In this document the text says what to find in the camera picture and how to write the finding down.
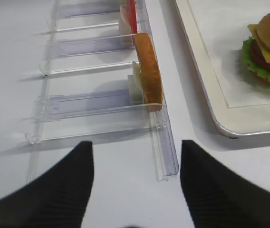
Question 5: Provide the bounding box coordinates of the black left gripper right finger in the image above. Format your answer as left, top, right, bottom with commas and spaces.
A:
180, 140, 270, 228

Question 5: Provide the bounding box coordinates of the white paper tray liner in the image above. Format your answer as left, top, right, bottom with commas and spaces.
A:
189, 0, 270, 108

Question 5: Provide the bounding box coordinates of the yellow cheese slice on burger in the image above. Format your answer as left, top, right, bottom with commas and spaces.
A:
247, 24, 270, 64

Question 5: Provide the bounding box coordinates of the brown meat patty on burger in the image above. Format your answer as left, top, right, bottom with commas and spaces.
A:
250, 39, 270, 71

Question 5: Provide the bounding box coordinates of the red tomato slice in rack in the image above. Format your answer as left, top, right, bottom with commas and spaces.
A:
120, 0, 138, 34

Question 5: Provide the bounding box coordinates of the clear acrylic left rack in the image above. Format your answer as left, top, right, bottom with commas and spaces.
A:
19, 0, 179, 181

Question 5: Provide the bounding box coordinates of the brown bun in left rack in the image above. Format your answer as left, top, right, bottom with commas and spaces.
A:
133, 33, 163, 113

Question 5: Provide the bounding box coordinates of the green lettuce on burger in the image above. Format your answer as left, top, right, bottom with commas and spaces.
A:
242, 37, 270, 81

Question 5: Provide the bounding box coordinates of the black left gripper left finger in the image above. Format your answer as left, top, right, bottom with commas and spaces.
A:
0, 141, 94, 228

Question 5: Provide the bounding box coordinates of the metal baking tray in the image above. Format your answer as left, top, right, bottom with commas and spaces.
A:
175, 0, 270, 138

